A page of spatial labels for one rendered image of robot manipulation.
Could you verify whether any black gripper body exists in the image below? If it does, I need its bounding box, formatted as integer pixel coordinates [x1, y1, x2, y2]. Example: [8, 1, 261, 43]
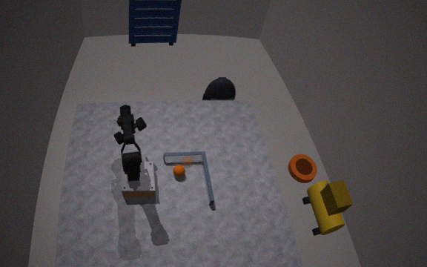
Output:
[114, 117, 147, 145]

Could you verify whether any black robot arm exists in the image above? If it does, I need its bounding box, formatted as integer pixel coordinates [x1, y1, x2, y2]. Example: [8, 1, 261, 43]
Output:
[116, 105, 142, 181]

